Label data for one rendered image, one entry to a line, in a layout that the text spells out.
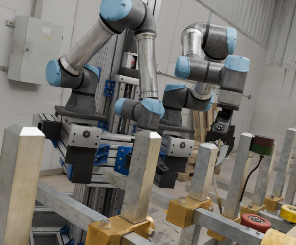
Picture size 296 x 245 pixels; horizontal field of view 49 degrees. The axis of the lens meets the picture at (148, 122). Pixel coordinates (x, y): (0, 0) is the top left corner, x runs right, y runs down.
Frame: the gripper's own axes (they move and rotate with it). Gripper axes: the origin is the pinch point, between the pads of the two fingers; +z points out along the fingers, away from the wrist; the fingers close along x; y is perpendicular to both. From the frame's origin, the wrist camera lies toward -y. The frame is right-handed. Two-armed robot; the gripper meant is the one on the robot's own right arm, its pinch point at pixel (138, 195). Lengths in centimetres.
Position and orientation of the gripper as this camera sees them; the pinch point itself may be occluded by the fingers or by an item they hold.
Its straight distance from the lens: 121.8
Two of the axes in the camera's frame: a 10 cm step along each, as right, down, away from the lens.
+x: -6.1, -0.3, -7.9
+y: -7.7, -2.1, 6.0
